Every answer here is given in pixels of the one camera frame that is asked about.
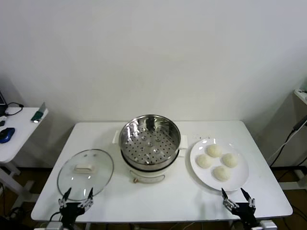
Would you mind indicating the white desk foot frame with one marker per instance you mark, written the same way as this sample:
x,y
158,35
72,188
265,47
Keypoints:
x,y
299,177

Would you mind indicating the dark laptop edge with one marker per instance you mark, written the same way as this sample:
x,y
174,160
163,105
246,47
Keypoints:
x,y
2,98

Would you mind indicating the white steamed baozi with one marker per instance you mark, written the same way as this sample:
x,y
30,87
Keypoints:
x,y
229,160
214,151
204,161
221,173

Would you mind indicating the white side table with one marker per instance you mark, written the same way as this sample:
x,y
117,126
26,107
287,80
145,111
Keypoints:
x,y
21,134

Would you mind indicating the blue computer mouse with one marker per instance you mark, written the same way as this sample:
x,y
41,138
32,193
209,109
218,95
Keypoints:
x,y
6,134

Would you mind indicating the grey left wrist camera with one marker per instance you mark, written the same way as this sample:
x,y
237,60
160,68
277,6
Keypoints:
x,y
54,226

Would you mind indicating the white electric cooker base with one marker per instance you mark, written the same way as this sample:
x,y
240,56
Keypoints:
x,y
146,176

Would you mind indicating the black power adapter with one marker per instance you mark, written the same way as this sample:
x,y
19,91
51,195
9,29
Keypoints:
x,y
299,124

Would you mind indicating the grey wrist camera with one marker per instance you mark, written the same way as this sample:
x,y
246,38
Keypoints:
x,y
268,225
54,226

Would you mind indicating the perforated steel steamer basket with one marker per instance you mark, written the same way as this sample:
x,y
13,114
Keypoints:
x,y
144,148

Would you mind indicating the white round plate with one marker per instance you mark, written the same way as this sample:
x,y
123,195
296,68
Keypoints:
x,y
236,182

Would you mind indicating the small white desk item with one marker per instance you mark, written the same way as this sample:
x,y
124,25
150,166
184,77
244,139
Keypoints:
x,y
3,118

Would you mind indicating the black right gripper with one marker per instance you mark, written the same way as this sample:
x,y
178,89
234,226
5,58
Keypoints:
x,y
245,213

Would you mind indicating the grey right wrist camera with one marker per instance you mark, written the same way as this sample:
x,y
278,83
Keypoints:
x,y
268,225

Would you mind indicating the white desk with clutter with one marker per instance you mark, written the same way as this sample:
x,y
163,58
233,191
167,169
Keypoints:
x,y
301,95

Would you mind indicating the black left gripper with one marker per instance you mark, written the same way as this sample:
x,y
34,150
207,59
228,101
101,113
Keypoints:
x,y
70,210

